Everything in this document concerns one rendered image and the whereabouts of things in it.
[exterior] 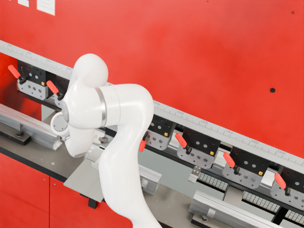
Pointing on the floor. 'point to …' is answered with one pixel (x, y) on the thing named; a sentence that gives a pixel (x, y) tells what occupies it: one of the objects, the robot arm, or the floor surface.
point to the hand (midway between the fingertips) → (98, 138)
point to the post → (278, 218)
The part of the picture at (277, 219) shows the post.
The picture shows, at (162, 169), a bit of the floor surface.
